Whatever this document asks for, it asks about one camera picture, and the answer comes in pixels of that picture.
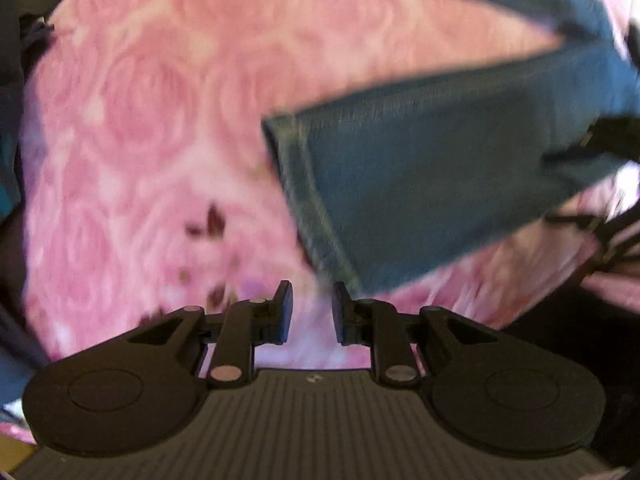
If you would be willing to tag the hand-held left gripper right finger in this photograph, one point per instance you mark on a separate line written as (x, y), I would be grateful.
(340, 317)

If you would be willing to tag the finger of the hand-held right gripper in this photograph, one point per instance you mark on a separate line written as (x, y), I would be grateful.
(617, 139)
(607, 232)

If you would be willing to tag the dark cloth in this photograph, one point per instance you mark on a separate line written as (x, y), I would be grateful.
(11, 60)

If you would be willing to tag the blue denim jeans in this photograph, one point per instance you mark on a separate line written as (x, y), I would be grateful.
(425, 180)

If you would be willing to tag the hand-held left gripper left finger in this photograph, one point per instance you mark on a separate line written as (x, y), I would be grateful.
(285, 311)

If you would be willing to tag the pink floral blanket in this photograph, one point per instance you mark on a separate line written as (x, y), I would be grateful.
(150, 135)

